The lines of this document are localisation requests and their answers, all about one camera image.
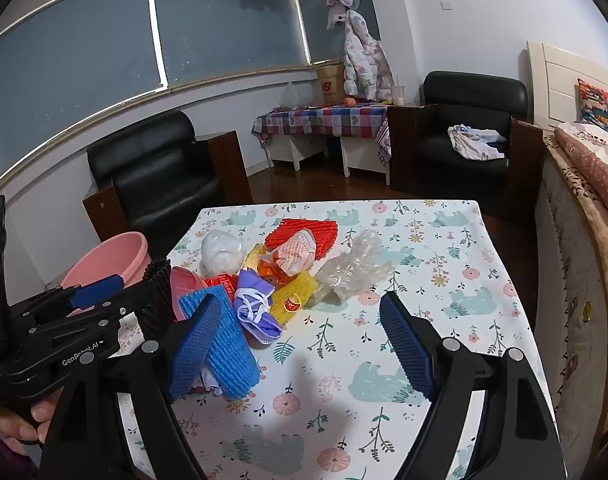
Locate white printed wrapper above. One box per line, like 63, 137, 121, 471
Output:
274, 229, 317, 273

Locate red plastic lid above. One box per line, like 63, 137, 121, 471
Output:
170, 266, 211, 322

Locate orange clear plastic wrapper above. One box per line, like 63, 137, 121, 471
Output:
260, 255, 305, 282

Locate white plush hat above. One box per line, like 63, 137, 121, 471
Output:
325, 2, 350, 31

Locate white lace bedsheet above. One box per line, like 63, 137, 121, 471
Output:
559, 121, 608, 158

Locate crumpled light clothes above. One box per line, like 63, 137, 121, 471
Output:
447, 124, 507, 161

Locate red wrapper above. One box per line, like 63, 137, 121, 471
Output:
205, 273, 243, 302

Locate red foam net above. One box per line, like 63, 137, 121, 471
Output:
264, 217, 339, 271

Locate brown paper bag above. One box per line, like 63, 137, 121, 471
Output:
316, 62, 347, 103

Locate purple face mask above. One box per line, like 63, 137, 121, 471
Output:
234, 269, 285, 347

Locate pastel printed puffer jacket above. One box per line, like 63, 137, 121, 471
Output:
341, 10, 395, 101

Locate blue foam net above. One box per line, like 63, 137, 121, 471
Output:
178, 287, 260, 401

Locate bed with patterned bedding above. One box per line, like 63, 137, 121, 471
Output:
534, 135, 608, 480

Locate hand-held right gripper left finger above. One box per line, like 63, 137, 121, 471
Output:
39, 292, 224, 480

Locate yellow banana peel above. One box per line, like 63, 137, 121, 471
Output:
241, 242, 267, 276

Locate small clear plastic bag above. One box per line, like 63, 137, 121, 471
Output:
279, 81, 305, 110

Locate black leather armchair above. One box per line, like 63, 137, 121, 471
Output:
83, 110, 255, 256
386, 71, 544, 221

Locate white paper scrap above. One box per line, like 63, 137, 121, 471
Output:
196, 367, 226, 396

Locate cream bed headboard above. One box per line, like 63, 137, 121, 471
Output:
527, 41, 608, 133

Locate colourful printed pillow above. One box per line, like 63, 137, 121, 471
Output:
576, 78, 608, 138

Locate blue roller blind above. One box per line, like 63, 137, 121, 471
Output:
301, 0, 382, 66
0, 0, 167, 183
151, 0, 312, 86

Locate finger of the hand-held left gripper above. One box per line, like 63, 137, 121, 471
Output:
14, 280, 157, 378
11, 274, 125, 328

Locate pink dotted quilt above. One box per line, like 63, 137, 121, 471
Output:
554, 125, 608, 221

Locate yellow foam net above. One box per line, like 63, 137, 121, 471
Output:
269, 271, 319, 325

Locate person's left hand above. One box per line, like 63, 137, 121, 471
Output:
0, 392, 65, 457

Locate white desk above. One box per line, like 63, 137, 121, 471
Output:
266, 132, 391, 187

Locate pink plastic basin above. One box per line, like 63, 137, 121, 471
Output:
61, 231, 150, 318

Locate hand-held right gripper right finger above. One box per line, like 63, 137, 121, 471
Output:
379, 291, 567, 480

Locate white plastic bag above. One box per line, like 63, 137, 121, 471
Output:
200, 229, 246, 276

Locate checkered cloth side table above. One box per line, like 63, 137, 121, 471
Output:
251, 101, 392, 165

